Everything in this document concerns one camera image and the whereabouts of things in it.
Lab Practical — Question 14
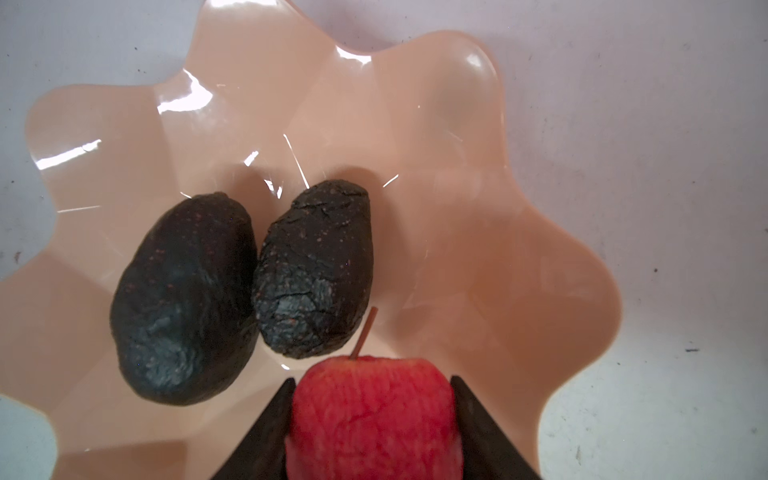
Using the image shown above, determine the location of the pink wavy fruit bowl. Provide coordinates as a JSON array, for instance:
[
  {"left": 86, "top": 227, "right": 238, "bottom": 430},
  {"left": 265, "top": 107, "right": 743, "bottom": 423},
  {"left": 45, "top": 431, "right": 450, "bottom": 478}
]
[{"left": 1, "top": 1, "right": 621, "bottom": 479}]

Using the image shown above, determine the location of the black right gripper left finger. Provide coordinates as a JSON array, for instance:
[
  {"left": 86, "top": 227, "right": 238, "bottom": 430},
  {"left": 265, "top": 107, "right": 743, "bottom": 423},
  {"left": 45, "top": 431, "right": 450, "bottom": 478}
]
[{"left": 211, "top": 378, "right": 296, "bottom": 480}]

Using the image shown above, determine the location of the dark avocado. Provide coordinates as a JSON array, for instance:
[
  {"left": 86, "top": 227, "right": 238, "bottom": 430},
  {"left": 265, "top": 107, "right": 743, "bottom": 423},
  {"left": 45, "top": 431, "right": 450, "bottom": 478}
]
[
  {"left": 252, "top": 179, "right": 374, "bottom": 359},
  {"left": 109, "top": 192, "right": 258, "bottom": 406}
]

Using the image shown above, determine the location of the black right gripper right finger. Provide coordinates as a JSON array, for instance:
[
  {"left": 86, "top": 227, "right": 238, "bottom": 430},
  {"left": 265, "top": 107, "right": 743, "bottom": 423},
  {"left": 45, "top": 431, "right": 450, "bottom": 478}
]
[{"left": 450, "top": 375, "right": 542, "bottom": 480}]

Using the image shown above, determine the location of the red apple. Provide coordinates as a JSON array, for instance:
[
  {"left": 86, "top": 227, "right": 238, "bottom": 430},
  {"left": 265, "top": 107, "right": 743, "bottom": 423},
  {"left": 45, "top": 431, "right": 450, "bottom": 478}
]
[{"left": 285, "top": 308, "right": 464, "bottom": 479}]

